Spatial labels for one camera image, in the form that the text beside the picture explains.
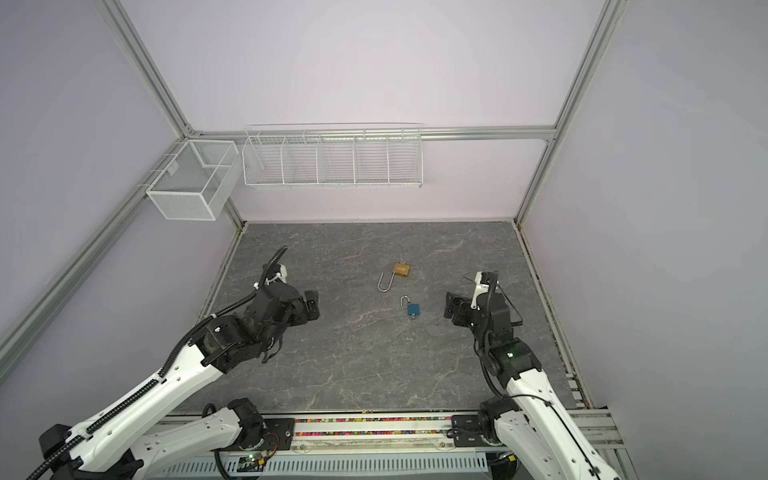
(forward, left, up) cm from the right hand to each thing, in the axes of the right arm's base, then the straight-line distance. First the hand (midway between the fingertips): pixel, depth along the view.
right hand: (464, 298), depth 79 cm
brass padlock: (+22, +17, -16) cm, 32 cm away
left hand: (-4, +42, +5) cm, 42 cm away
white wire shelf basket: (+47, +39, +14) cm, 62 cm away
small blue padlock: (+6, +13, -18) cm, 23 cm away
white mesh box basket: (+37, +84, +11) cm, 92 cm away
